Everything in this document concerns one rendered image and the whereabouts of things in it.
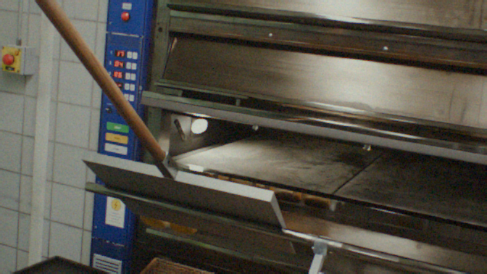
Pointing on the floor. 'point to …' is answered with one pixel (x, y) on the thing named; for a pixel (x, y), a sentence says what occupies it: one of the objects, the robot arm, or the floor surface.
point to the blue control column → (107, 230)
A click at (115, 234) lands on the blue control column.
